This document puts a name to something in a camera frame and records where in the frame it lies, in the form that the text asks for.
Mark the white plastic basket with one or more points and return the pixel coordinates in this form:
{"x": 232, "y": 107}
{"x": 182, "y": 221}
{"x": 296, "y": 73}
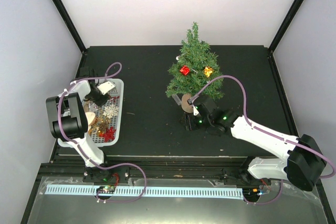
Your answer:
{"x": 116, "y": 98}

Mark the silver star ornament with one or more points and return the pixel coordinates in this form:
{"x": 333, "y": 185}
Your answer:
{"x": 93, "y": 108}

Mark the white snowflake ornament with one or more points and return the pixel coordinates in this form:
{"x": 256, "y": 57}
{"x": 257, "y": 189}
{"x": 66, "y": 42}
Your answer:
{"x": 110, "y": 111}

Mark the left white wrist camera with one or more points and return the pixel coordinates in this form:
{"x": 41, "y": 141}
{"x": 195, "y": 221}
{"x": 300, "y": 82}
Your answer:
{"x": 106, "y": 87}

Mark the red snowflake ornament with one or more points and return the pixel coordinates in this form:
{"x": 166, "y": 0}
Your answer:
{"x": 108, "y": 135}

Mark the small green christmas tree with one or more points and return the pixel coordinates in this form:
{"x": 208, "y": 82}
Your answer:
{"x": 196, "y": 54}

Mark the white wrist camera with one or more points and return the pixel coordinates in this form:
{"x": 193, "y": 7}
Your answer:
{"x": 106, "y": 87}
{"x": 190, "y": 102}

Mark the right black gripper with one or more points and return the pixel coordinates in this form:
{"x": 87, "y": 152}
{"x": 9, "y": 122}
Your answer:
{"x": 189, "y": 124}

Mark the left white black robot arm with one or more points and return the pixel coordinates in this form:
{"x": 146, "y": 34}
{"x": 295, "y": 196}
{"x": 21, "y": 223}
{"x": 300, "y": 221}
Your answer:
{"x": 67, "y": 119}

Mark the wooden slice ornament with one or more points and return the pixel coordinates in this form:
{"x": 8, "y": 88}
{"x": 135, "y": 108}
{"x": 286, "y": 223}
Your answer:
{"x": 91, "y": 118}

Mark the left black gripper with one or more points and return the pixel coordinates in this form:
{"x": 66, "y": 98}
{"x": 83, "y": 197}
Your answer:
{"x": 100, "y": 102}

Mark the gold gift box ornament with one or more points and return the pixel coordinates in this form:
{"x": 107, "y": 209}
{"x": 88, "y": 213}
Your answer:
{"x": 208, "y": 71}

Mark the pine cone ornament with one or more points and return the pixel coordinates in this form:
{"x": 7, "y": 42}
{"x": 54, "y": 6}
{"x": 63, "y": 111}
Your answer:
{"x": 103, "y": 126}

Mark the terracotta tree pot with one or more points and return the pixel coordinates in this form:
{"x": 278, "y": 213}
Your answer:
{"x": 186, "y": 107}

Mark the light blue slotted cable duct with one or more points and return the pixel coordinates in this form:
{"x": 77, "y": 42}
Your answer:
{"x": 150, "y": 191}

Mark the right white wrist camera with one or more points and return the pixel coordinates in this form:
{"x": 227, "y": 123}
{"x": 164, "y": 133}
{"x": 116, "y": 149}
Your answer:
{"x": 190, "y": 102}

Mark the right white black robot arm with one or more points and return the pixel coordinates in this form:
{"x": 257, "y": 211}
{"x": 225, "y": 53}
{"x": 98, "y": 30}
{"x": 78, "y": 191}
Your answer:
{"x": 296, "y": 159}

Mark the red gift box ornament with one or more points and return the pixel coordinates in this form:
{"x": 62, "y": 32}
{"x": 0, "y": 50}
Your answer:
{"x": 185, "y": 70}

